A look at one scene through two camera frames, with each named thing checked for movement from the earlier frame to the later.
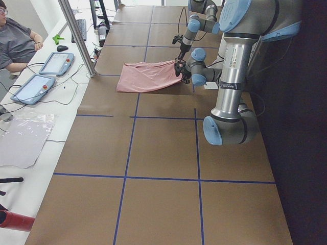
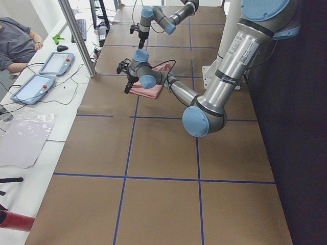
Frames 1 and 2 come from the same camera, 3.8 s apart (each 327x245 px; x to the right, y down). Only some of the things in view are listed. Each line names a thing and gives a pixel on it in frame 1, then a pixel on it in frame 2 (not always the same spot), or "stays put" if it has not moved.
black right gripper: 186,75 -> 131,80
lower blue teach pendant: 33,89 stays put
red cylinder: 16,221 stays put
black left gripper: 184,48 -> 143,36
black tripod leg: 15,179 stays put
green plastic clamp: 56,39 stays put
